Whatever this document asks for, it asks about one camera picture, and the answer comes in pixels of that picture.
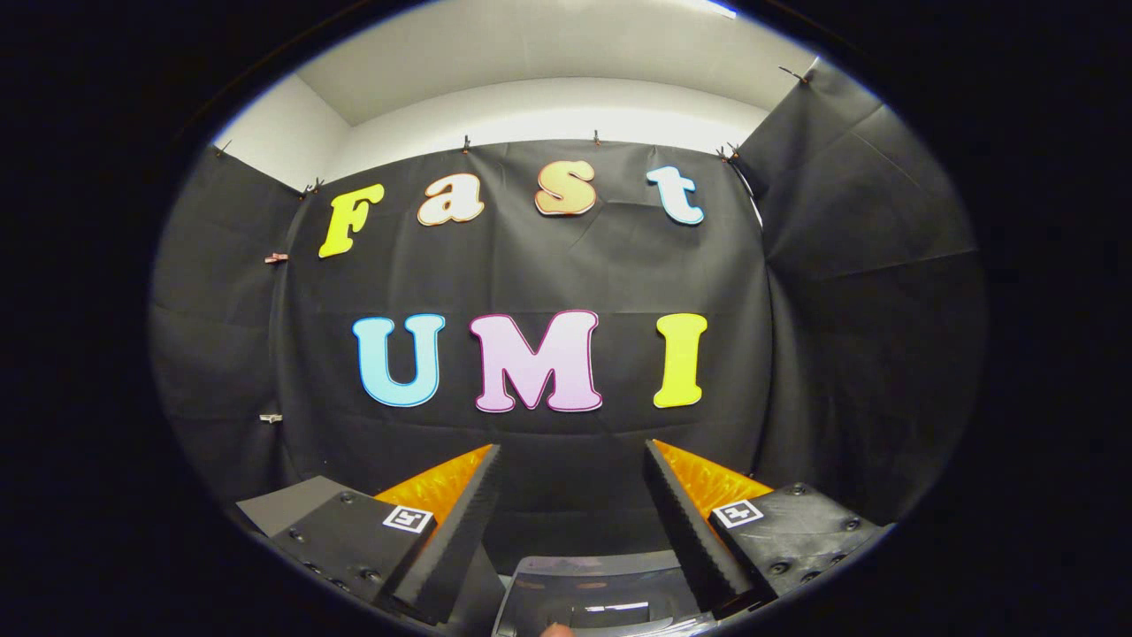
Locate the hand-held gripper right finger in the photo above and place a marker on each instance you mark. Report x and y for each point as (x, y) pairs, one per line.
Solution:
(685, 531)

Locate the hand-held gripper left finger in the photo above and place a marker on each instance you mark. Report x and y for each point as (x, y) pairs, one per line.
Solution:
(460, 526)

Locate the grey washing machine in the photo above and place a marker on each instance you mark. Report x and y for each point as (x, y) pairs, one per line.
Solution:
(592, 561)

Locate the grey table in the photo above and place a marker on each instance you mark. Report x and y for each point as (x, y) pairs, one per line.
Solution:
(292, 506)

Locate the silver clip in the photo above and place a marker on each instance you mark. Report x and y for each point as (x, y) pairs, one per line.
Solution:
(270, 417)

